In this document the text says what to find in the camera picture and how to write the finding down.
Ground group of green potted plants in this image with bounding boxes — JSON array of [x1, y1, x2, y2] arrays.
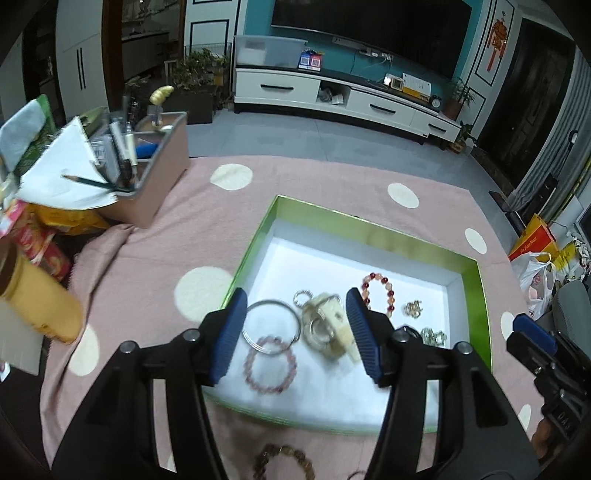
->
[[168, 48, 227, 123]]

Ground white desk calendar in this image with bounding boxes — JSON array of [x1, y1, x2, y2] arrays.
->
[[401, 73, 432, 99]]

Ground green cardboard box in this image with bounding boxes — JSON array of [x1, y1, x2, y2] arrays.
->
[[203, 195, 494, 435]]

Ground white plastic bag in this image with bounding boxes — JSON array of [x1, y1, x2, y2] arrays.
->
[[515, 251, 561, 319]]

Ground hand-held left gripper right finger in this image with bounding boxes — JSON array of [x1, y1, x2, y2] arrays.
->
[[344, 287, 541, 480]]

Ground brown bead bracelet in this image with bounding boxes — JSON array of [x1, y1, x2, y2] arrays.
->
[[253, 444, 316, 480]]

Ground silver bangle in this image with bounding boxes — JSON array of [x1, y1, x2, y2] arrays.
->
[[242, 300, 303, 356]]

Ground pale folded cloth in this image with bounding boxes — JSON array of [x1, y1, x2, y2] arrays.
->
[[0, 99, 47, 171]]

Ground bunch of pens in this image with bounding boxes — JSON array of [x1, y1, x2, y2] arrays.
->
[[108, 92, 139, 190]]

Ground person's right hand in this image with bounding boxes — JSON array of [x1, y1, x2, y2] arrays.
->
[[531, 411, 561, 457]]

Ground white power strip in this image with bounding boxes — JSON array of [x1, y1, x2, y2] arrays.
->
[[332, 37, 393, 61]]

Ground orange paper bag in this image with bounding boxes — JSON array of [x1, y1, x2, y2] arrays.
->
[[508, 213, 557, 261]]

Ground pale pink bead bracelet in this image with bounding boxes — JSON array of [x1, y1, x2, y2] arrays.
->
[[245, 336, 297, 393]]

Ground pencil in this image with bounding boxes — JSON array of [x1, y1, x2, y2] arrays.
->
[[61, 173, 116, 190]]

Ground pink polka dot tablecloth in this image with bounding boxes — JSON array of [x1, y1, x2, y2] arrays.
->
[[39, 154, 555, 480]]

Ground red snack packet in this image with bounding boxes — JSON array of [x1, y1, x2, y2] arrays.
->
[[9, 226, 72, 282]]

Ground yellow cup with bear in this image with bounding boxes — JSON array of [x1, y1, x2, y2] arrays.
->
[[0, 251, 86, 344]]

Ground potted plant in brown pot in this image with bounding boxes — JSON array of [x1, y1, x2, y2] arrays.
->
[[443, 78, 476, 121]]

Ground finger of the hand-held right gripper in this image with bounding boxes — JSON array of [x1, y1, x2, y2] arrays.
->
[[512, 313, 558, 352], [506, 332, 555, 376]]

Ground white television cabinet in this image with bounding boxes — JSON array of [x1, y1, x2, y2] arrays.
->
[[233, 65, 462, 139]]

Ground translucent storage box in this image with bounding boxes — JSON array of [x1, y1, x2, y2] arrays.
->
[[233, 34, 308, 70]]

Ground red and pink bead bracelet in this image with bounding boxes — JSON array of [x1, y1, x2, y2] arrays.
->
[[361, 272, 398, 318]]

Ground small potted floor plant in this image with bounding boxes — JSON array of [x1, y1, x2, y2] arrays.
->
[[455, 121, 478, 153]]

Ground white paper sheets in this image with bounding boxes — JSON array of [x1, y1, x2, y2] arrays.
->
[[16, 117, 118, 210]]

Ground small blue and red stand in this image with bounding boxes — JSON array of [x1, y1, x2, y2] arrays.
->
[[299, 48, 324, 71]]

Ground small silver ring ornament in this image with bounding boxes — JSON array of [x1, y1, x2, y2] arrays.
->
[[418, 327, 450, 347]]

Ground red wall hanging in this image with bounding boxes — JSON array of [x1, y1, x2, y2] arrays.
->
[[486, 16, 509, 72]]

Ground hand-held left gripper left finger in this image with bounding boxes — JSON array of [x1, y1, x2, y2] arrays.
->
[[53, 287, 250, 480]]

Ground black television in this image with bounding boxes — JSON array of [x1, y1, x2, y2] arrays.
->
[[270, 0, 474, 77]]

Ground pink desk organizer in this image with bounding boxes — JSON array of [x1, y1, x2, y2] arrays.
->
[[90, 111, 191, 229]]

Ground beige wristwatch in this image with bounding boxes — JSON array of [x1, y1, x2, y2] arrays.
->
[[300, 292, 365, 365]]

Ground orange snack bag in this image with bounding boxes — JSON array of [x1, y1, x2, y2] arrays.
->
[[28, 203, 109, 236]]

